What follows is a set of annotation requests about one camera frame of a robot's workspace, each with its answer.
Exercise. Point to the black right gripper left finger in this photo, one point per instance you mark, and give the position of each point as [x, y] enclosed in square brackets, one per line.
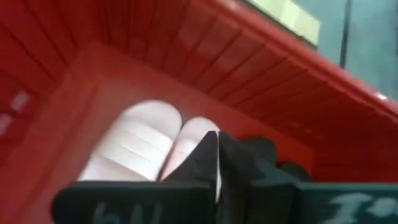
[140, 202]

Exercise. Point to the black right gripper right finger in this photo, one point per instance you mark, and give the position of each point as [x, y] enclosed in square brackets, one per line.
[311, 205]

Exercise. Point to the large red plastic bin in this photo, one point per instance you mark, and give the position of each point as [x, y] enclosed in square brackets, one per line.
[248, 77]

